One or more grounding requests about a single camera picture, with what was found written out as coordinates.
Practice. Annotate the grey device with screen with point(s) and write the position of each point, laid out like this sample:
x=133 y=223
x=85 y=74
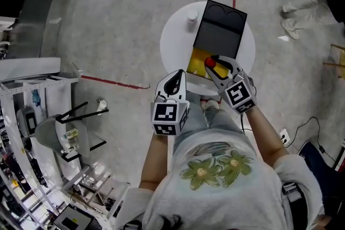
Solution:
x=28 y=121

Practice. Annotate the person's right forearm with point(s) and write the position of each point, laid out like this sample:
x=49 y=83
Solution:
x=266 y=137

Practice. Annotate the white lidded cup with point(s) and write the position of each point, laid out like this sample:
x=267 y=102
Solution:
x=192 y=16

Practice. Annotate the wooden frame chair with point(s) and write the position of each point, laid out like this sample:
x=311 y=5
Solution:
x=335 y=62

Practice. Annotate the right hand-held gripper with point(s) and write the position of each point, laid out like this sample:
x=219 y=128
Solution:
x=240 y=94

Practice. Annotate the black box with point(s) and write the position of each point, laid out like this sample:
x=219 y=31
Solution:
x=219 y=32

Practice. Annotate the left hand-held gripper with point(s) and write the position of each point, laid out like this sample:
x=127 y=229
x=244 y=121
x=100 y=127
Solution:
x=164 y=113

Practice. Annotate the person's blue jeans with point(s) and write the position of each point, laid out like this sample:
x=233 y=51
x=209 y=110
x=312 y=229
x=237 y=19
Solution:
x=199 y=121

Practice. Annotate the grey chair black legs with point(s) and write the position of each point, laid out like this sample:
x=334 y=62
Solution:
x=54 y=132

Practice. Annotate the white power strip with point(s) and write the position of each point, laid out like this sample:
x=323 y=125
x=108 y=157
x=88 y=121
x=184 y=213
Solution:
x=284 y=137

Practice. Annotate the small clear bottle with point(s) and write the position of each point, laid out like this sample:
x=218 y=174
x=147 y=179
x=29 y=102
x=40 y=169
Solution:
x=70 y=148
x=70 y=133

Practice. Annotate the crumpled white cup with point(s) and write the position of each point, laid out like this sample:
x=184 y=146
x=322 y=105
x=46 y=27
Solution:
x=102 y=106

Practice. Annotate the red small ball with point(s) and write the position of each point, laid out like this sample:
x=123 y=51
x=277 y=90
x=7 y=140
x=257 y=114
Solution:
x=210 y=62

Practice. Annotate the person's red white shoe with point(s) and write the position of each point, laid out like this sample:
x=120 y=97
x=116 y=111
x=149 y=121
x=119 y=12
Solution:
x=210 y=104

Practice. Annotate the grey laptop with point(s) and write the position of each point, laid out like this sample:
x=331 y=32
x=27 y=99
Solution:
x=72 y=219

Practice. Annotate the person's left forearm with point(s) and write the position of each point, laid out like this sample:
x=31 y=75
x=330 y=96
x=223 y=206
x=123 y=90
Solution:
x=153 y=164

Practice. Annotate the person's white floral shirt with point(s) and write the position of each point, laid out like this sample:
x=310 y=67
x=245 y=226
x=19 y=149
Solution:
x=229 y=196

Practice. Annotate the white metal floor frame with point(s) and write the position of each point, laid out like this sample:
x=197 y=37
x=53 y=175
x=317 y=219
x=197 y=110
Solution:
x=97 y=185

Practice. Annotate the white metal shelf rack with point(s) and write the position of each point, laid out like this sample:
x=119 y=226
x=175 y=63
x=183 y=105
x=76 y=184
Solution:
x=24 y=83

